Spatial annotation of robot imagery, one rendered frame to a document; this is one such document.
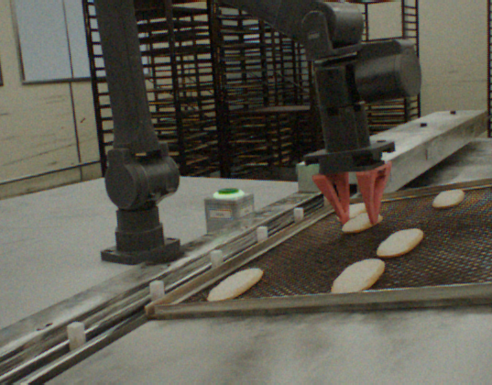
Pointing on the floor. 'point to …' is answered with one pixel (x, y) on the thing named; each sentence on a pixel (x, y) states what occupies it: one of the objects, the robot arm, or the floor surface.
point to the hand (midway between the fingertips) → (358, 217)
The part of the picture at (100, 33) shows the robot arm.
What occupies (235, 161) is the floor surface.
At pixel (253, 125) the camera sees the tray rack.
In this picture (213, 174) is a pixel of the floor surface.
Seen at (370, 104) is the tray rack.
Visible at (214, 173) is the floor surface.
